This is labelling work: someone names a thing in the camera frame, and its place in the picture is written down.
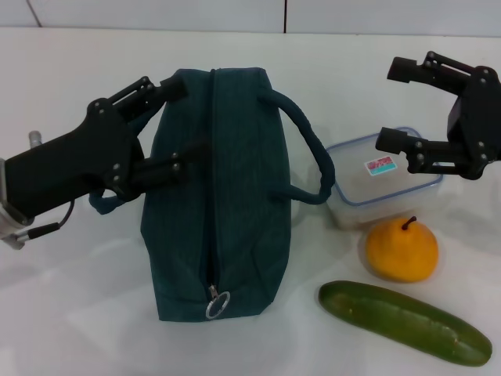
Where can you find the clear plastic lidded container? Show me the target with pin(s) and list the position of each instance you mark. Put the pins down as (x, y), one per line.
(364, 184)

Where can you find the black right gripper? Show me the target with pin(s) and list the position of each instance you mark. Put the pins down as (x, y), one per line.
(481, 121)

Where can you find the dark teal fabric bag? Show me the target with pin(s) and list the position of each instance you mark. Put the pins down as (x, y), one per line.
(242, 196)

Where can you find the green cucumber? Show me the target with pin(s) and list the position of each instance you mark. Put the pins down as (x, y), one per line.
(403, 323)

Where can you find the yellow orange pear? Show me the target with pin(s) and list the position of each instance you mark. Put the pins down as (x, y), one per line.
(401, 254)

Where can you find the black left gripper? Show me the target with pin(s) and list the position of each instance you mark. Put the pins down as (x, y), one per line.
(70, 164)

